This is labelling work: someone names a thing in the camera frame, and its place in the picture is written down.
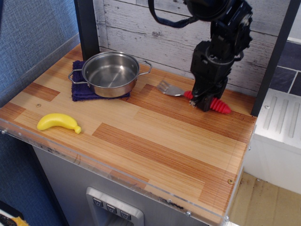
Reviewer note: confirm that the black vertical post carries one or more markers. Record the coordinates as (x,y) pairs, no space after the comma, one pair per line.
(85,15)
(276,54)

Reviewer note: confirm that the purple folded cloth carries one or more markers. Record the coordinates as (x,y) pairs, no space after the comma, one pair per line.
(81,92)

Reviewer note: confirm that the red handled metal fork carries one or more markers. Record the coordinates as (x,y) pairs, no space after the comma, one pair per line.
(214,103)

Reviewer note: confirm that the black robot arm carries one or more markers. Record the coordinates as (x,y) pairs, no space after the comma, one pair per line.
(229,36)

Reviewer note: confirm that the yellow plastic banana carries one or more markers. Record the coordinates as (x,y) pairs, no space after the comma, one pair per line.
(60,120)

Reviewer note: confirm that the white toy sink unit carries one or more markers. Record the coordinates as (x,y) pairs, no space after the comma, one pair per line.
(274,153)

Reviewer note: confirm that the black right vertical post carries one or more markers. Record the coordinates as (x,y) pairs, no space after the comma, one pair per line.
(276,54)

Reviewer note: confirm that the yellow object bottom left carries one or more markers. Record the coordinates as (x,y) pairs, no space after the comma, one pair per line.
(20,222)

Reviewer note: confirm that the silver dispenser button panel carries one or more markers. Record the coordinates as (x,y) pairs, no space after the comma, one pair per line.
(109,211)

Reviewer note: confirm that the clear acrylic table edge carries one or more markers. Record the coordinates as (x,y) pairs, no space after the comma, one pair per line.
(113,169)

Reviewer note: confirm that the grey toy fridge cabinet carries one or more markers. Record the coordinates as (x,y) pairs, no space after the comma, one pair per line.
(82,188)

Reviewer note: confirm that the black left vertical post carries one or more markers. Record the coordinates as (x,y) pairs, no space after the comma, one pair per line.
(85,15)

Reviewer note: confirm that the stainless steel pot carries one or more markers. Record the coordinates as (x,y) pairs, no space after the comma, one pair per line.
(112,74)

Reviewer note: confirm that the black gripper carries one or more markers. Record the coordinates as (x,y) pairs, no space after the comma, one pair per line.
(211,75)

